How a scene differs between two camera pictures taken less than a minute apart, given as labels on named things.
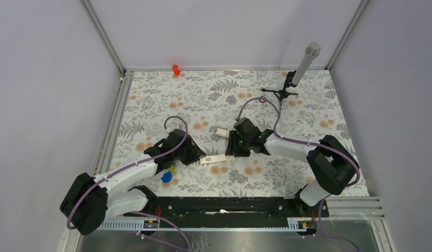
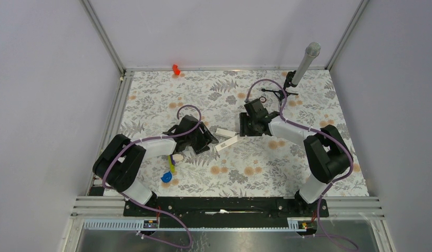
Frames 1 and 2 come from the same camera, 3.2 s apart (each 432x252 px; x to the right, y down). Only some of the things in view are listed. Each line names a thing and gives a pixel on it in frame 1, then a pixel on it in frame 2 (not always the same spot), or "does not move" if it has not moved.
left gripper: (195, 153) to (205, 138)
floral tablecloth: (300, 104) does not move
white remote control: (223, 132) does not move
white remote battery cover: (215, 158) to (227, 143)
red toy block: (176, 71) does not move
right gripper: (232, 147) to (244, 130)
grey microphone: (312, 50) does not move
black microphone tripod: (281, 94) does not move
